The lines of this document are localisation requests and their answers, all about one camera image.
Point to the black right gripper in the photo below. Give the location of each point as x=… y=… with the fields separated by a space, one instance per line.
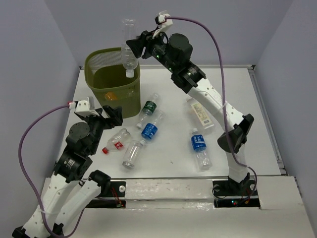
x=137 y=44

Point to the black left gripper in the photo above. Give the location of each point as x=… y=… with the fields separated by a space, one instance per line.
x=116 y=119

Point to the clear slim unlabelled bottle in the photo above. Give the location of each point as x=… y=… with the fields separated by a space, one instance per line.
x=129 y=61

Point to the orange juice bottle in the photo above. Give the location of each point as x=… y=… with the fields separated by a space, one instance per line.
x=110 y=96

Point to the blue label water bottle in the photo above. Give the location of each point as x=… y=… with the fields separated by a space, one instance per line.
x=200 y=149

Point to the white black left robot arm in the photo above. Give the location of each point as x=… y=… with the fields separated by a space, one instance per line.
x=56 y=210

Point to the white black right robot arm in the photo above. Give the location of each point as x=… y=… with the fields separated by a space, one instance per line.
x=193 y=82

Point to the olive green mesh bin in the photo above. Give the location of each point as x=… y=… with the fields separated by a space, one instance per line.
x=104 y=72

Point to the red cap crushed bottle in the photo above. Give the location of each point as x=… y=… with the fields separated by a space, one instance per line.
x=117 y=141

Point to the green label plastic bottle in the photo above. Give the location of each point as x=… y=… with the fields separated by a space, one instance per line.
x=148 y=110

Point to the blue label crushed bottle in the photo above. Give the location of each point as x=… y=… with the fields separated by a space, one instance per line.
x=151 y=128

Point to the clear bottle metal rim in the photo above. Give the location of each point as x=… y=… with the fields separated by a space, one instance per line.
x=132 y=154

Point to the white label square bottle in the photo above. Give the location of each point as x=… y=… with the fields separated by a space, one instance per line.
x=199 y=118

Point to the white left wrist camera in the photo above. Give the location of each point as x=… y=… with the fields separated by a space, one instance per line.
x=84 y=107

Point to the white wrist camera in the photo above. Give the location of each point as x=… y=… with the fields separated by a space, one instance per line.
x=162 y=22
x=84 y=107

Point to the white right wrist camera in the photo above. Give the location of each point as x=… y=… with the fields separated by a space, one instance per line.
x=162 y=22

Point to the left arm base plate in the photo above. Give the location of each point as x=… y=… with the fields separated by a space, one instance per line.
x=113 y=198

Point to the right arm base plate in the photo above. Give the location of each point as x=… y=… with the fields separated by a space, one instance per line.
x=226 y=195

